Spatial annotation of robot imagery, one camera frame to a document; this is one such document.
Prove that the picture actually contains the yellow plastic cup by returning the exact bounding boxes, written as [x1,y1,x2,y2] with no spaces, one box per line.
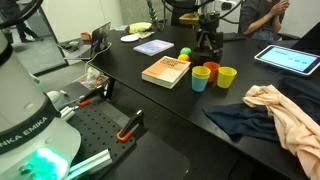
[191,65,212,80]
[216,66,238,90]

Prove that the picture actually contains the yellow green soft bag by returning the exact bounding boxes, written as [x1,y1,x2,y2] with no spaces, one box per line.
[125,21,155,35]

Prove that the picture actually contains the black cable with grey connector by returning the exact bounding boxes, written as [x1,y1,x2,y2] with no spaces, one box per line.
[145,0,167,33]

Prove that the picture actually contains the navy blue cloth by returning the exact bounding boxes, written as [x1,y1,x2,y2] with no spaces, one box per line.
[202,102,283,144]

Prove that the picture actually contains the green ball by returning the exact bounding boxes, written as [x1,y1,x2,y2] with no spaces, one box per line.
[179,46,193,57]

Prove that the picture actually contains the black laptop lid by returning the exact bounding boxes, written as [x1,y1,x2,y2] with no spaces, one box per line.
[289,21,320,57]

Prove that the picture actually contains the silver aluminium extrusion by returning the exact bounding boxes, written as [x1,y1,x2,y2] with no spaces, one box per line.
[59,105,77,122]
[65,148,113,180]

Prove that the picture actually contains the white round plate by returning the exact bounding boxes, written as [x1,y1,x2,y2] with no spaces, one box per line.
[119,33,140,43]

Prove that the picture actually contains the walking person dark trousers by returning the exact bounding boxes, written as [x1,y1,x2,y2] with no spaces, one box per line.
[14,20,44,43]

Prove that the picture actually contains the black clamp with orange tip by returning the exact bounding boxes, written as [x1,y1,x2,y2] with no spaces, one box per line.
[76,84,105,108]
[116,109,145,143]

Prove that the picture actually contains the black perforated breadboard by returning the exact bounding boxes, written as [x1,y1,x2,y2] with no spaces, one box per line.
[66,99,138,164]

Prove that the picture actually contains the yellow ball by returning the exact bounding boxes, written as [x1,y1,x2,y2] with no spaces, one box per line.
[177,53,191,62]

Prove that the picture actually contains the pale blue UIST book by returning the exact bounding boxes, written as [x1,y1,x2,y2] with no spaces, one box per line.
[132,39,175,57]

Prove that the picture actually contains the peach cloth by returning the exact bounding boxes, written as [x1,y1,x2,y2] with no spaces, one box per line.
[242,84,320,180]

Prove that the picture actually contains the tablet with lit screen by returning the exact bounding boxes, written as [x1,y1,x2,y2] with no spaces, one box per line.
[254,44,320,77]

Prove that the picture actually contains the orange and cream book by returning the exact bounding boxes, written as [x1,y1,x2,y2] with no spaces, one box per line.
[141,55,192,90]

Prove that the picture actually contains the orange plastic cup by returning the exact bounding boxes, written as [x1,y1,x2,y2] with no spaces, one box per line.
[203,61,221,83]

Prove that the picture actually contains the white charging cable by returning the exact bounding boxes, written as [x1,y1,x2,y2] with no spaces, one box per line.
[84,42,113,73]

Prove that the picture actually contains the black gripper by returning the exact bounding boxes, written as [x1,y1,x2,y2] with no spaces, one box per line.
[195,14,225,56]

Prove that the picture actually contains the clear bin of small parts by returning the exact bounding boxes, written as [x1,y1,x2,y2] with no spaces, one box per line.
[72,66,110,91]

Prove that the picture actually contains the black robot mounting stand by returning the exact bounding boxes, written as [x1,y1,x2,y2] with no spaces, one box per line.
[54,81,191,180]

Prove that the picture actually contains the small printed packet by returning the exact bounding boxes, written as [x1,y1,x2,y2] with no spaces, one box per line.
[137,30,156,40]

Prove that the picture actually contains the black bowl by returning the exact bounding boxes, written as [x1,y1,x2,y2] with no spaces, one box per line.
[191,46,224,66]

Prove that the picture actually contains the small open laptop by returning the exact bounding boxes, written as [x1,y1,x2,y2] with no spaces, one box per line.
[63,21,113,62]

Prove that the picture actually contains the orange red small object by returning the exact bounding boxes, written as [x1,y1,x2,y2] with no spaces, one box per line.
[79,31,93,43]

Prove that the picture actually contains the blue plastic cup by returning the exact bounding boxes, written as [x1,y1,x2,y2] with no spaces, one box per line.
[191,74,211,93]

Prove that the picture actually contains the thick black cable bundle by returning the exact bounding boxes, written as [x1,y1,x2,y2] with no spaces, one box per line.
[0,0,45,30]

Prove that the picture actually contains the seated person grey sweater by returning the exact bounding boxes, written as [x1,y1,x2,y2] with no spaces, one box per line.
[238,0,291,43]

